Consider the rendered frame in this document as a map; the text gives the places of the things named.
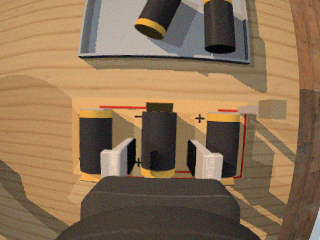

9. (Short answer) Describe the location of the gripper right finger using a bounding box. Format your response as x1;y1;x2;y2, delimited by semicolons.
187;140;223;182

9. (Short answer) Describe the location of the black cylinder with yellow end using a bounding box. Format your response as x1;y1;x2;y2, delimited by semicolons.
203;0;236;54
141;111;177;178
79;110;112;174
134;0;182;40
206;113;240;178

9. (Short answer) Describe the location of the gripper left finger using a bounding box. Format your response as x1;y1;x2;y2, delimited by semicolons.
101;138;136;179

